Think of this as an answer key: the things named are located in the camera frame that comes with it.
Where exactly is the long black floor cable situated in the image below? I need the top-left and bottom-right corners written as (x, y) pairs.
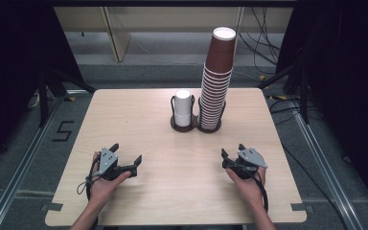
top-left (281, 143), bottom-right (349, 230)

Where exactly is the person's left hand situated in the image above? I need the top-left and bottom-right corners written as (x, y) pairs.
top-left (89, 151), bottom-right (132, 204)

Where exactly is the black cable bundle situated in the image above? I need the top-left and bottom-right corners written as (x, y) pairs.
top-left (238, 7), bottom-right (286, 76)

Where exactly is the left hand-held gripper black cable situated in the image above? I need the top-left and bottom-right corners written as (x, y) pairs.
top-left (76, 152), bottom-right (102, 202)

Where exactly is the black metal stand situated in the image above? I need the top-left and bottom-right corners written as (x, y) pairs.
top-left (37, 65), bottom-right (98, 128)
top-left (257, 61), bottom-right (311, 125)

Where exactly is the stack of brown cups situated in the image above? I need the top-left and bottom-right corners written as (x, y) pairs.
top-left (197, 26), bottom-right (238, 131)

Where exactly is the right hand-held gripper black cable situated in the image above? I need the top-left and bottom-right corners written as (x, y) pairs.
top-left (248, 173), bottom-right (269, 214)

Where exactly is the person's right hand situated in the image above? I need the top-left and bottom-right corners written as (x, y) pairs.
top-left (225, 167), bottom-right (266, 211)

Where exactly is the beige wooden furniture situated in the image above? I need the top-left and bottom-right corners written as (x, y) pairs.
top-left (54, 6), bottom-right (294, 63)

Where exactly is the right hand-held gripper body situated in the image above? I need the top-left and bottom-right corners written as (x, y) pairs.
top-left (231, 147), bottom-right (268, 180)

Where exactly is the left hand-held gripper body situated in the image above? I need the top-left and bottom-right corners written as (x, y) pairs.
top-left (93, 147), bottom-right (132, 182)

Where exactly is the white cable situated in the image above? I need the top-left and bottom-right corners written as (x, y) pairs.
top-left (28, 91), bottom-right (42, 109)

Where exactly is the hand-held gripper black cable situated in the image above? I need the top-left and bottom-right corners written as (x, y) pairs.
top-left (76, 152), bottom-right (102, 202)
top-left (248, 173), bottom-right (269, 214)

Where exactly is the dark curtain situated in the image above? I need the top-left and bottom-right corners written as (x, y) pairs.
top-left (0, 0), bottom-right (84, 167)
top-left (276, 0), bottom-right (368, 219)

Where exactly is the metal floor rail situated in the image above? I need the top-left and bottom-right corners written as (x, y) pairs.
top-left (0, 92), bottom-right (70, 230)
top-left (288, 99), bottom-right (365, 230)

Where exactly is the black double cup holder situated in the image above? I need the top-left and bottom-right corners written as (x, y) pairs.
top-left (170, 94), bottom-right (227, 134)

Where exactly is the stack of white cups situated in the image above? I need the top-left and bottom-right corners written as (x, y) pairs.
top-left (173, 89), bottom-right (194, 127)

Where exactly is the black tape piece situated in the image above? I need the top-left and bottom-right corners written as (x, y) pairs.
top-left (289, 202), bottom-right (314, 214)
top-left (40, 202), bottom-right (64, 213)

